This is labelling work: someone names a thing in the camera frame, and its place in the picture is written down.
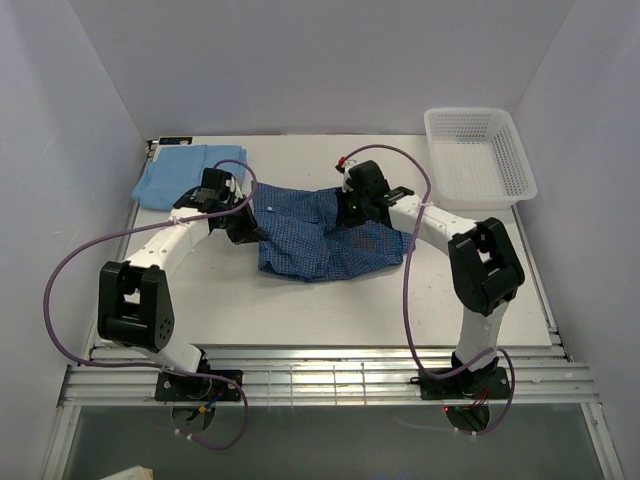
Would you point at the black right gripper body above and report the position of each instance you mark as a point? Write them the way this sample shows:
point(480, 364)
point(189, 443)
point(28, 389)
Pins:
point(352, 211)

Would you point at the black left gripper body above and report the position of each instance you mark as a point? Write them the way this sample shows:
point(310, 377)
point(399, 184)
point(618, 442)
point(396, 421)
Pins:
point(239, 225)

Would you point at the blue checked long sleeve shirt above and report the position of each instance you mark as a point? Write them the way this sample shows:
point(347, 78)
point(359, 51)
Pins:
point(306, 244)

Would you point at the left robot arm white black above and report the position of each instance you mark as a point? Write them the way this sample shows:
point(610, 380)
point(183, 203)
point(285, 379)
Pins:
point(135, 308)

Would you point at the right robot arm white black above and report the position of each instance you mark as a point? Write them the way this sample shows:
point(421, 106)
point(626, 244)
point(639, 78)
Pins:
point(486, 274)

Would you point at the folded light blue shirt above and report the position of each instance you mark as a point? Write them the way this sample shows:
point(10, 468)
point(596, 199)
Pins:
point(178, 169)

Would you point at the white plastic perforated basket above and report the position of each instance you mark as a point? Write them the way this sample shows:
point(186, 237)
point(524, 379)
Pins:
point(477, 159)

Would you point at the wooden block at bottom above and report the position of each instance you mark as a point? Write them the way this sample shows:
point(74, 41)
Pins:
point(133, 473)

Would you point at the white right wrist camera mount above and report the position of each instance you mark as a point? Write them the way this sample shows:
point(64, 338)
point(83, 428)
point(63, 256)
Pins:
point(345, 167)

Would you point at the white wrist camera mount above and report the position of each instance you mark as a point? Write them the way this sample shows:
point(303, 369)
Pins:
point(232, 191)
point(345, 167)

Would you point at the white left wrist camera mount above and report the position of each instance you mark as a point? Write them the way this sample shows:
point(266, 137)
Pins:
point(232, 191)

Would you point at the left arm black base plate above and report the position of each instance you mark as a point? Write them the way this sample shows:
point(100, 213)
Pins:
point(179, 388)

